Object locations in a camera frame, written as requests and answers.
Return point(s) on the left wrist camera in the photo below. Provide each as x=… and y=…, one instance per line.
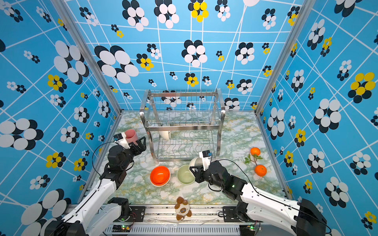
x=121, y=139

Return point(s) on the mandarin orange far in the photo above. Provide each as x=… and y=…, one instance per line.
x=255, y=151

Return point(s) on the cream bowl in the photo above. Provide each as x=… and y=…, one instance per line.
x=196, y=162
x=166, y=135

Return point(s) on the brown white plush toy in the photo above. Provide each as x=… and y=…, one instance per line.
x=182, y=209

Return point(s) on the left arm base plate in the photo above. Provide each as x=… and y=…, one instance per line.
x=137, y=214

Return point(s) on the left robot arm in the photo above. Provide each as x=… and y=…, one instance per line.
x=95, y=213

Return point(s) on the light green bowl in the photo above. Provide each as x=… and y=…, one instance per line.
x=185, y=176

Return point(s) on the mandarin orange near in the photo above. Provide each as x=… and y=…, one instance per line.
x=261, y=170

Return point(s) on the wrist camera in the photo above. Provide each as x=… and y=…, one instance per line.
x=121, y=139
x=206, y=158

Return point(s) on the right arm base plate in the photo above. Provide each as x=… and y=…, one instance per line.
x=229, y=215

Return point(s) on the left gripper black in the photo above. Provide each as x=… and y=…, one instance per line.
x=142, y=148

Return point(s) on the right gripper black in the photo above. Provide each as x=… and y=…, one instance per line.
x=199, y=177

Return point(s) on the pink cup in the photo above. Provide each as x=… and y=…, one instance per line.
x=131, y=136

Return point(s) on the green leaf sprig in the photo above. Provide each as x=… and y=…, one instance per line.
x=253, y=158

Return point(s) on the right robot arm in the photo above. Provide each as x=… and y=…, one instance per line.
x=297, y=218

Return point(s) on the steel two-tier dish rack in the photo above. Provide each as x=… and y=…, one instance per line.
x=194, y=117

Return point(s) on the orange bowl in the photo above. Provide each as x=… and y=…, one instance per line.
x=160, y=176

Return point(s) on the mandarin orange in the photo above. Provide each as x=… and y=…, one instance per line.
x=255, y=151
x=261, y=170

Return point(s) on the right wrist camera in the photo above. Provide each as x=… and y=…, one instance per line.
x=206, y=158

